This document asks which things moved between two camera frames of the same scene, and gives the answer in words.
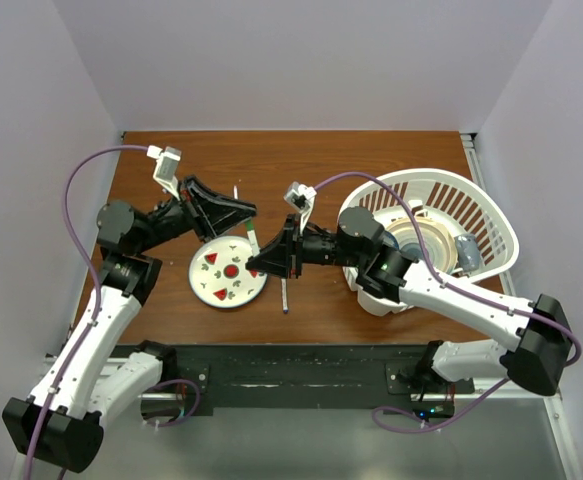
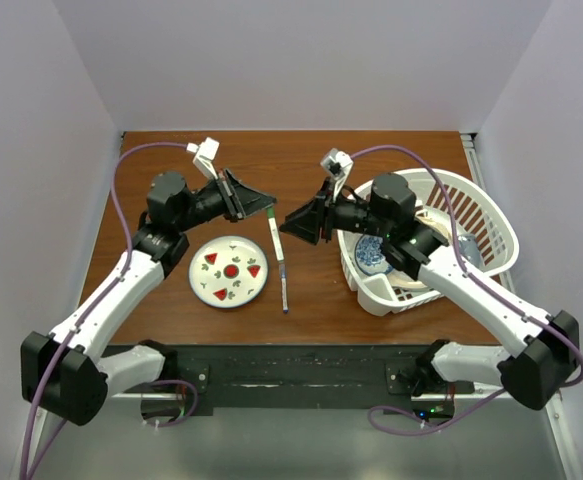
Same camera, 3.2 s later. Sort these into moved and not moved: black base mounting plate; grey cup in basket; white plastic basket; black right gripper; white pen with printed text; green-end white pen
Moved: green-end white pen; black right gripper
Not moved: grey cup in basket; black base mounting plate; white plastic basket; white pen with printed text
